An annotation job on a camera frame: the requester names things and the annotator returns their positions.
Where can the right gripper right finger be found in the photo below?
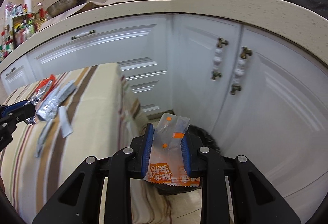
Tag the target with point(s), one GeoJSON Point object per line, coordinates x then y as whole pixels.
{"type": "Point", "coordinates": [233, 187]}

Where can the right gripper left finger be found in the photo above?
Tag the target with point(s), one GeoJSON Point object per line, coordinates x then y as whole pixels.
{"type": "Point", "coordinates": [78, 200]}

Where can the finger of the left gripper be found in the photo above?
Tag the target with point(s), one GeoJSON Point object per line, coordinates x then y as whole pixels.
{"type": "Point", "coordinates": [19, 115]}
{"type": "Point", "coordinates": [6, 109]}

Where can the silver foil wrapper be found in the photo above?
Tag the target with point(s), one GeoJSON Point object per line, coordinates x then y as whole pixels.
{"type": "Point", "coordinates": [32, 104]}

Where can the white printed pouch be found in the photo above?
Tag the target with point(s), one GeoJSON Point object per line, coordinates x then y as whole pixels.
{"type": "Point", "coordinates": [49, 107]}

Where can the white paper sleeve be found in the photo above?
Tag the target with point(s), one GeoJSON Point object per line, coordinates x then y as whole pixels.
{"type": "Point", "coordinates": [43, 137]}

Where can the small orange clear wrapper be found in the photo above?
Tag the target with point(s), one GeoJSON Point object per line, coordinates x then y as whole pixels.
{"type": "Point", "coordinates": [45, 87]}

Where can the white chopstick sleeve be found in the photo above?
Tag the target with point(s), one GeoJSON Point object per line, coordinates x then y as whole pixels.
{"type": "Point", "coordinates": [66, 128]}

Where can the orange white snack packet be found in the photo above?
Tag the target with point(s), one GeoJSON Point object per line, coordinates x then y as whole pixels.
{"type": "Point", "coordinates": [165, 161]}

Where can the black trash bin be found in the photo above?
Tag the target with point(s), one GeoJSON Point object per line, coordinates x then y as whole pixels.
{"type": "Point", "coordinates": [201, 157]}

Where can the white spice rack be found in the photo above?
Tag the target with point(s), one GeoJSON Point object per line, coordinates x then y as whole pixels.
{"type": "Point", "coordinates": [20, 28]}

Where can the striped tablecloth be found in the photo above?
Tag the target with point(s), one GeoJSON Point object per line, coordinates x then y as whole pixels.
{"type": "Point", "coordinates": [105, 116]}

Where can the cooking oil bottle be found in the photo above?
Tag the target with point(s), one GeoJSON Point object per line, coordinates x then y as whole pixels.
{"type": "Point", "coordinates": [40, 14]}

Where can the white paper towel roll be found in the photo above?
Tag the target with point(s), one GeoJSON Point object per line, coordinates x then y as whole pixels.
{"type": "Point", "coordinates": [28, 3]}

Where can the steel wok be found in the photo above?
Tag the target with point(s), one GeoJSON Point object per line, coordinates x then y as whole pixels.
{"type": "Point", "coordinates": [62, 6]}

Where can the drawer handle centre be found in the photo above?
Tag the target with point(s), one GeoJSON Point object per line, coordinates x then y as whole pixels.
{"type": "Point", "coordinates": [83, 34]}

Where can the cabinet door handle right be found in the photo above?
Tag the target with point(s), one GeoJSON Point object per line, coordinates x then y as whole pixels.
{"type": "Point", "coordinates": [239, 70]}

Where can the cabinet door handle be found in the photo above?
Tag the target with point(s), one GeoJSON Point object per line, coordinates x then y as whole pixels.
{"type": "Point", "coordinates": [239, 70]}
{"type": "Point", "coordinates": [217, 59]}

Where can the cabinet door handle left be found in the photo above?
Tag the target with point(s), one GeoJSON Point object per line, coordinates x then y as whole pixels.
{"type": "Point", "coordinates": [217, 59]}

